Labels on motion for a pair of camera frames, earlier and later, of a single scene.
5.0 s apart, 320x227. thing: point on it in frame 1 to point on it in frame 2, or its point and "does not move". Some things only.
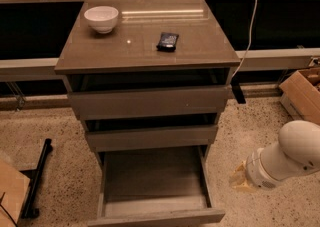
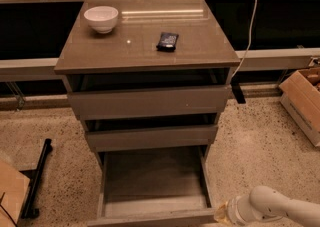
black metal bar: (29, 210) does not move
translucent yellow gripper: (256, 171) to (234, 209)
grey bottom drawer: (154, 187) does not move
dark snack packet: (167, 42) does not move
